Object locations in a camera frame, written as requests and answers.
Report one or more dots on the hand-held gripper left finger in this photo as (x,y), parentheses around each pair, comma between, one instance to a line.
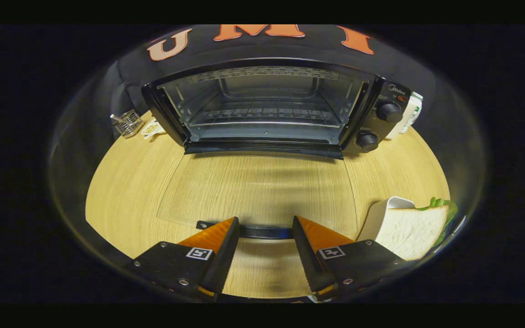
(223,259)

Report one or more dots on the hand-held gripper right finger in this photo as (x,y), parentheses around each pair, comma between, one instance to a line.
(308,259)

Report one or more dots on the bread sandwich with lettuce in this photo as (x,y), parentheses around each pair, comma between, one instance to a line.
(408,232)

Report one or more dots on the black toaster oven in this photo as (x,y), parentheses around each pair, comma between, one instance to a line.
(381,118)

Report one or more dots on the white dish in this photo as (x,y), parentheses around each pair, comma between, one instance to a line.
(378,218)

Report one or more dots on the white and yellow packet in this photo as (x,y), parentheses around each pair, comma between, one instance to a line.
(153,129)

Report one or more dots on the white green small bottle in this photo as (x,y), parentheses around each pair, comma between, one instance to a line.
(415,107)

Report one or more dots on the black backdrop cloth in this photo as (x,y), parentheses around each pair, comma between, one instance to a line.
(198,51)

